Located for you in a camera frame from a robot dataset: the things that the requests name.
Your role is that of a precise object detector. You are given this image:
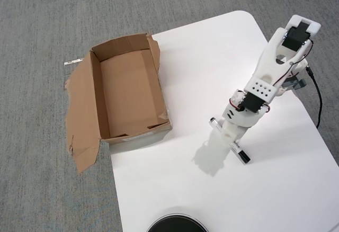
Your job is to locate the white gripper with hole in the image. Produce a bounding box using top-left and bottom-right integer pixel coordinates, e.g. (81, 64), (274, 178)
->
(220, 120), (247, 148)

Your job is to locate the white marker pen black cap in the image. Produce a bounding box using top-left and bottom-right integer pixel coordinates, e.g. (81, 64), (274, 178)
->
(209, 117), (251, 165)

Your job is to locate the open brown cardboard box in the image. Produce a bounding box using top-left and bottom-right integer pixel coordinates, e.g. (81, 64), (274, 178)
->
(63, 32), (173, 174)

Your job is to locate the black round disc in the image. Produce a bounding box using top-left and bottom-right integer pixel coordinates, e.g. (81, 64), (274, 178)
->
(146, 207), (209, 232)

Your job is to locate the black power cable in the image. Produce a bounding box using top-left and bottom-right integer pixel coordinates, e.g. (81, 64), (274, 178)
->
(306, 66), (323, 129)

